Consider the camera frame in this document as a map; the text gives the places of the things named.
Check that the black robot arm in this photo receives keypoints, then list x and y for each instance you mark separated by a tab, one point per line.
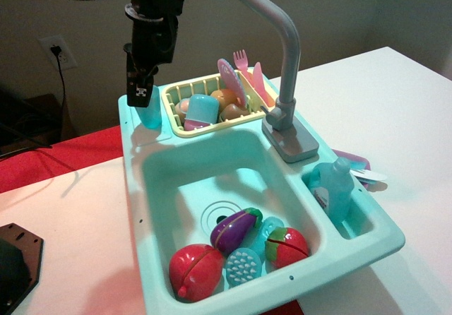
155	9

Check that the pink toy plate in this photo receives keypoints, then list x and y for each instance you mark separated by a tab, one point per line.
232	81

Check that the blue toy soap bottle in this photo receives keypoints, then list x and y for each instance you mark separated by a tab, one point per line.
331	184

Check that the pink toy knife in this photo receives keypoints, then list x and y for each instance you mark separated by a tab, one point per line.
259	83

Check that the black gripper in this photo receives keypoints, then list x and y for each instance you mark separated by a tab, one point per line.
152	44

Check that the white toy spoon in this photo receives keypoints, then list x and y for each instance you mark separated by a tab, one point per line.
368	176

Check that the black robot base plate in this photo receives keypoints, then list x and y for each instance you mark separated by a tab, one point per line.
21	259

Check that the red toy strawberry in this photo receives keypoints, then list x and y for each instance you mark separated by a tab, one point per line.
285	246

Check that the teal toy sink unit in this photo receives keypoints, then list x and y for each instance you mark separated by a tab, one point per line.
181	184

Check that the blue toy scrub brush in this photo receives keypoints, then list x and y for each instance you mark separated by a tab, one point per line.
242	265

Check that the purple toy eggplant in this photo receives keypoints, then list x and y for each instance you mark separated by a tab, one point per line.
231	232

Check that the grey toy faucet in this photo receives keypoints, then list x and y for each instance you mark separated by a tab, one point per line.
286	133

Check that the red toy apple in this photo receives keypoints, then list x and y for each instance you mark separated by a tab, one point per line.
195	271

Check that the orange toy food piece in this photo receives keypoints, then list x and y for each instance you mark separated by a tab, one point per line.
225	97

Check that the pink toy fork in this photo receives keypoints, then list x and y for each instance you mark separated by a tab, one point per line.
241	62

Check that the red cloth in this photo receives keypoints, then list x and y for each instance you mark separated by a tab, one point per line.
64	157

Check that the tan toy food piece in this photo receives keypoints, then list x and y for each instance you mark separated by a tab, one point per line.
232	111

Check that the blue toy mug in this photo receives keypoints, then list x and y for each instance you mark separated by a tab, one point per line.
203	108

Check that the pink toy cup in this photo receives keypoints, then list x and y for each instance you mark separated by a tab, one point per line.
191	125

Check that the purple toy plate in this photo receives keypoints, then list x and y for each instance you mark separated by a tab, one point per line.
356	162

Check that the yellow dish rack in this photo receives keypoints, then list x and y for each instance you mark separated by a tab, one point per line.
175	99

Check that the translucent blue toy cup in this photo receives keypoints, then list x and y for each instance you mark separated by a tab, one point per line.
150	116

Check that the white wall outlet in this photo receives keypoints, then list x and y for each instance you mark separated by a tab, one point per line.
58	52

